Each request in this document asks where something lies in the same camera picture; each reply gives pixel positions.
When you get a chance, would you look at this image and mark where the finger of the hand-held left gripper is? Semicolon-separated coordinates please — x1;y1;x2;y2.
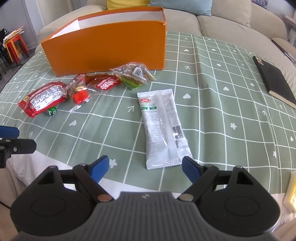
0;126;19;139
0;138;37;168

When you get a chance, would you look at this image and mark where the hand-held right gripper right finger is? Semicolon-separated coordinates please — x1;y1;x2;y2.
177;156;266;202

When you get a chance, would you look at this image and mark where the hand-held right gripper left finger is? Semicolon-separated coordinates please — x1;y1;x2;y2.
28;156;114;202

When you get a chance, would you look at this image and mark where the red packet with white label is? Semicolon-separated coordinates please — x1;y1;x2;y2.
18;81;68;118

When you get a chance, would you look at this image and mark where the long white snack packet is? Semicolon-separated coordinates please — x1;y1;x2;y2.
137;88;193;169

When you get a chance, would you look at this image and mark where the clear packet with red end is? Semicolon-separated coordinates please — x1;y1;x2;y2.
66;74;90;113

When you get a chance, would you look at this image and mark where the red spicy strip packet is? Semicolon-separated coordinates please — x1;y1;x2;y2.
85;73;121;91

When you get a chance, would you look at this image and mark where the clear brown and green packet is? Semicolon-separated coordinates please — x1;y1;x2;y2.
109;62;156;90

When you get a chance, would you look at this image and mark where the orange cardboard box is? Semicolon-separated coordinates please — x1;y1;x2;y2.
41;6;167;77

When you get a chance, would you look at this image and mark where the yellow plastic stool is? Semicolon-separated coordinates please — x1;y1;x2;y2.
6;42;23;63

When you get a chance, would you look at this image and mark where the black dining chair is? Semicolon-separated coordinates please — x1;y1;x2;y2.
0;28;7;75

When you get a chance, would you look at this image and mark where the red plastic stool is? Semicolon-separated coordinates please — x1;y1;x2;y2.
5;35;29;61

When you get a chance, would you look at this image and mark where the pale cloth bundle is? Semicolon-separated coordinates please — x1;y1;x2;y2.
5;27;25;42

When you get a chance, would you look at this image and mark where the black notebook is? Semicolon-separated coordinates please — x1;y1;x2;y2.
253;56;296;106

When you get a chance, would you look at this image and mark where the beige sofa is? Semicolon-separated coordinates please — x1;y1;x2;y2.
37;0;296;93

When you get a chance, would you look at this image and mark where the blue pillow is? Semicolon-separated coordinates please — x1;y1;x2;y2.
148;0;213;16

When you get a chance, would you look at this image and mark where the beige pillow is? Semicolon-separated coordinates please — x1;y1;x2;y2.
211;0;252;28

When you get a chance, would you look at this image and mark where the yellow pillow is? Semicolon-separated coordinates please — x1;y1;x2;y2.
106;0;151;10

